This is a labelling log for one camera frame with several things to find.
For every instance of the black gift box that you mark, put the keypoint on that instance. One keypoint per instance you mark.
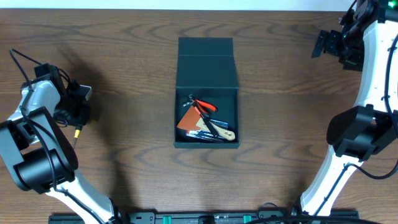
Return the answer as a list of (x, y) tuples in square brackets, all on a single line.
[(206, 70)]

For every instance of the orange scraper wooden handle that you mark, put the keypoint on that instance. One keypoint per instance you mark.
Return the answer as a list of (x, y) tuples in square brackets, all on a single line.
[(192, 121)]

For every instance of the red black cutting pliers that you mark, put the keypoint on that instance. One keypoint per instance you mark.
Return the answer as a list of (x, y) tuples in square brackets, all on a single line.
[(203, 107)]

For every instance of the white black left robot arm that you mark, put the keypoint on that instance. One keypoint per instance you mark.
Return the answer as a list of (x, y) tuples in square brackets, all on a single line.
[(39, 157)]

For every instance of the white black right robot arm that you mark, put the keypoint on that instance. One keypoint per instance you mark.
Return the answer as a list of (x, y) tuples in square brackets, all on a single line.
[(367, 43)]

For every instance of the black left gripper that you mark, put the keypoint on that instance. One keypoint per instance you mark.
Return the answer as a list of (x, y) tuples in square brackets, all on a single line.
[(73, 112)]

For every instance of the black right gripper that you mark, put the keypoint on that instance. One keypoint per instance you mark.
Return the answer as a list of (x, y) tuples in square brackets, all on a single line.
[(356, 63)]

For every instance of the small hammer red black handle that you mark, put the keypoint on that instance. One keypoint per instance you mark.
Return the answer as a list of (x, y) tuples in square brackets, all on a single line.
[(207, 123)]

